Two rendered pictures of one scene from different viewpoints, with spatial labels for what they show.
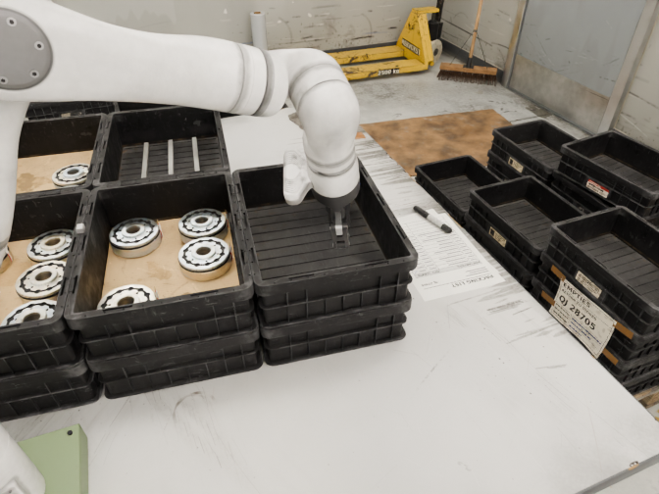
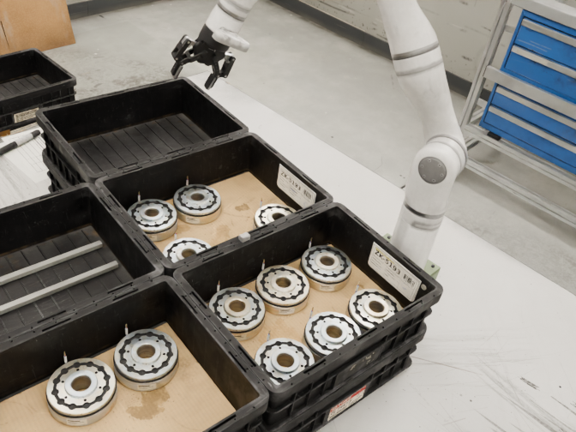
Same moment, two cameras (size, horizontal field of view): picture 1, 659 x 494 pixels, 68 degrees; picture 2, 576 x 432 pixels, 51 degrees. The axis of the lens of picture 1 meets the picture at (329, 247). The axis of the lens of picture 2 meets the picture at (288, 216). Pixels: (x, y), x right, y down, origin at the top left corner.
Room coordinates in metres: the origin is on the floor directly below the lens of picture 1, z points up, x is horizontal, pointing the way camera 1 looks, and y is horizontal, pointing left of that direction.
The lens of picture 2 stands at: (1.11, 1.23, 1.69)
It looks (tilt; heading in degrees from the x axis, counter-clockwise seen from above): 39 degrees down; 240
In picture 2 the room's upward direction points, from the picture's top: 9 degrees clockwise
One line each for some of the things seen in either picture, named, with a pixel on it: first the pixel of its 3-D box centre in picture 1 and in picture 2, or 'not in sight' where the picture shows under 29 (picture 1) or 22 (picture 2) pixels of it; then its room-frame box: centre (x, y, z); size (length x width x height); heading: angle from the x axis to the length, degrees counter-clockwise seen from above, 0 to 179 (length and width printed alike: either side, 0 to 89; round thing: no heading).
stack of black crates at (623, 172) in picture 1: (608, 210); not in sight; (1.61, -1.12, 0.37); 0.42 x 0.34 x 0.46; 22
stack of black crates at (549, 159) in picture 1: (535, 174); not in sight; (1.98, -0.96, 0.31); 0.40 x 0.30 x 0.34; 22
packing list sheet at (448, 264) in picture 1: (433, 250); (68, 141); (0.96, -0.27, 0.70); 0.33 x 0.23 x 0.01; 22
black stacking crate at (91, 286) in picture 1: (169, 256); (215, 213); (0.75, 0.32, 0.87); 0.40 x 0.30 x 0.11; 14
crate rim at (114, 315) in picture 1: (163, 236); (216, 195); (0.75, 0.32, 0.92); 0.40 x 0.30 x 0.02; 14
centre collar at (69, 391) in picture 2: (73, 172); (81, 384); (1.08, 0.65, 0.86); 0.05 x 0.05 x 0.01
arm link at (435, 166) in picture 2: not in sight; (434, 177); (0.32, 0.47, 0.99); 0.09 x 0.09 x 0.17; 33
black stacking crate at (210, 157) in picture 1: (168, 160); (23, 287); (1.13, 0.42, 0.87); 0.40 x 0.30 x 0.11; 14
